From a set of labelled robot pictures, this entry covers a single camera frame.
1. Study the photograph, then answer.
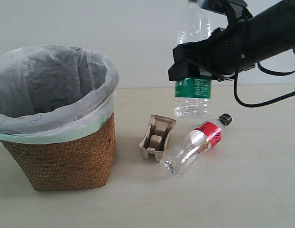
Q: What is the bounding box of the woven wicker trash basket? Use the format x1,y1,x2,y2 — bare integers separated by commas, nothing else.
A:
1,115,116,191

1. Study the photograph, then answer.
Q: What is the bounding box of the clear bottle red label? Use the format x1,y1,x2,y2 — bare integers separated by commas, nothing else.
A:
160,113,232,177

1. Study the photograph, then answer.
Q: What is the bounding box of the clear bottle green label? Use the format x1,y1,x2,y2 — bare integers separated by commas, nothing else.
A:
174,0,212,118

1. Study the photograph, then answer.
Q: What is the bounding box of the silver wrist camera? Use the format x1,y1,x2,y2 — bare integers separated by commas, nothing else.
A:
197,0,247,15

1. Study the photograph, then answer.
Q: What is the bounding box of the white plastic bin liner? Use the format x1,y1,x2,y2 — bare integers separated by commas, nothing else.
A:
0,45,119,144

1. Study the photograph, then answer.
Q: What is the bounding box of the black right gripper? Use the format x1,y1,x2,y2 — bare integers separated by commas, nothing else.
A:
168,14,256,81

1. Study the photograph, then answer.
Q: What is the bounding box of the brown pulp cardboard tray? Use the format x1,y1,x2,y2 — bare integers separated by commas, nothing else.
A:
139,114,177,162

